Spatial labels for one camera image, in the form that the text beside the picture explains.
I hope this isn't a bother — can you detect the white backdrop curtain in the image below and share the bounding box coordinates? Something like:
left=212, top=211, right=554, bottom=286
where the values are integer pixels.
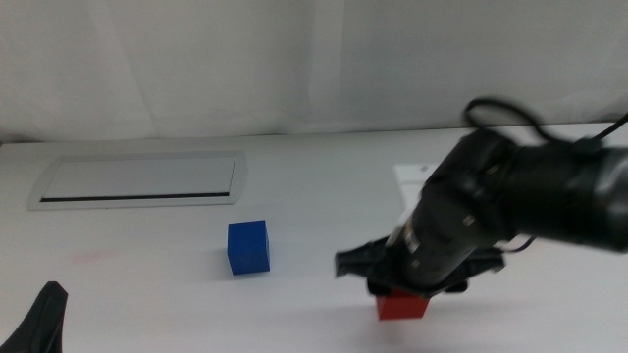
left=0, top=0, right=628, bottom=144

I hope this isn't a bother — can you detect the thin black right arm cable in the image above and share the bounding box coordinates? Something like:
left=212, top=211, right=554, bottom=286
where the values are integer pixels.
left=499, top=234, right=537, bottom=254

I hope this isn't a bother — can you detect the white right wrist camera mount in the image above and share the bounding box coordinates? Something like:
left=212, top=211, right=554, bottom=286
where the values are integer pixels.
left=393, top=163, right=441, bottom=217

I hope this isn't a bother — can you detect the red cube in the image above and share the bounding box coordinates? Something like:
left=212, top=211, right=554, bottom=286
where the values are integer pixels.
left=375, top=288, right=431, bottom=322

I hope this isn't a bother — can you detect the silver table cable hatch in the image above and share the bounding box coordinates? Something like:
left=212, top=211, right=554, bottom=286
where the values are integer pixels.
left=26, top=149, right=249, bottom=212

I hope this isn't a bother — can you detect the blue cube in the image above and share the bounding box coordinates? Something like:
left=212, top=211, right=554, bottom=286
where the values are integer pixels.
left=226, top=219, right=272, bottom=277

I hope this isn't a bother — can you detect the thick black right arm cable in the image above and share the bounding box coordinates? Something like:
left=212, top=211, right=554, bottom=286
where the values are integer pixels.
left=463, top=96, right=628, bottom=146

